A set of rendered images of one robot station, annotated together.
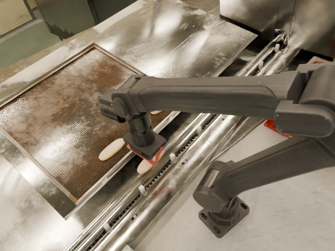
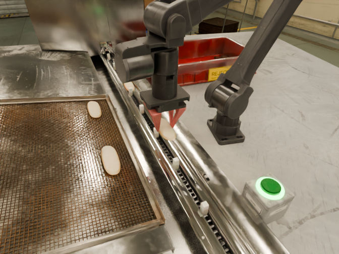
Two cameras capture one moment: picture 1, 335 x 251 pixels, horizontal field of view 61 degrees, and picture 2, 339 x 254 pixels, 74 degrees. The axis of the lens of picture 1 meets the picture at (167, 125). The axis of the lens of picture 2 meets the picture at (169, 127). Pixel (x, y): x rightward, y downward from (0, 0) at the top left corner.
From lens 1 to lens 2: 0.67 m
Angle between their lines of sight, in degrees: 53
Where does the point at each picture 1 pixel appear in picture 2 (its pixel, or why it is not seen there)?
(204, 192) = (238, 94)
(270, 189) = not seen: hidden behind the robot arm
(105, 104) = (131, 57)
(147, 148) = (179, 94)
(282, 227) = (247, 113)
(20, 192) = not seen: outside the picture
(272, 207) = not seen: hidden behind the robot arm
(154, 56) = (24, 86)
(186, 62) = (63, 80)
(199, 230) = (232, 149)
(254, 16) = (77, 38)
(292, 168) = (288, 14)
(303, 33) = (121, 38)
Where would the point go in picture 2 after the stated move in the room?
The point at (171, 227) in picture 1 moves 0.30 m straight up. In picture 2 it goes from (221, 165) to (243, 57)
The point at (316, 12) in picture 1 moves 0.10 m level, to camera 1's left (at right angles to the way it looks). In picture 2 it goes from (124, 18) to (115, 22)
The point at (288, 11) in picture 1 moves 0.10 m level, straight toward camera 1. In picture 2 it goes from (105, 24) to (116, 27)
